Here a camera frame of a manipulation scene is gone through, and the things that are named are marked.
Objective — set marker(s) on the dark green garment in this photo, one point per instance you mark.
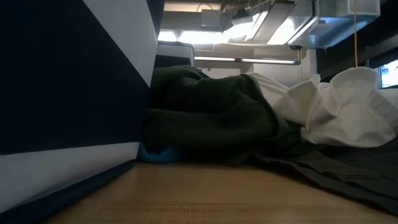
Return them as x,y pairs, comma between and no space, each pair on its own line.
202,124

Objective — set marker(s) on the bright blue garment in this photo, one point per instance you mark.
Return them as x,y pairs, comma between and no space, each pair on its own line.
158,155

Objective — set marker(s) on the light pink garment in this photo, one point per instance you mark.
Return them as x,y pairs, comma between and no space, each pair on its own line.
267,88

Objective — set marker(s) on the white cloth garment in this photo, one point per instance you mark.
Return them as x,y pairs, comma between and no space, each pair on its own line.
342,118

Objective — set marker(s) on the long white tube light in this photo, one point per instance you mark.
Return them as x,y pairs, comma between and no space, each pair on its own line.
217,58

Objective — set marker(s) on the navy white striped fabric bin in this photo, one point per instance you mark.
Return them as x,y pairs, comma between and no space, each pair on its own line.
174,51
62,93

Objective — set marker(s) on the grey ceiling box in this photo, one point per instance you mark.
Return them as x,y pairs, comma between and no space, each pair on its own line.
211,19

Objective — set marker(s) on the dark grey garment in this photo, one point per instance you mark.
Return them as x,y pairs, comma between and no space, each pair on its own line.
342,174

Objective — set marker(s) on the silver ceiling duct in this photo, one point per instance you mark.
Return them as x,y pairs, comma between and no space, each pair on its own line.
326,31

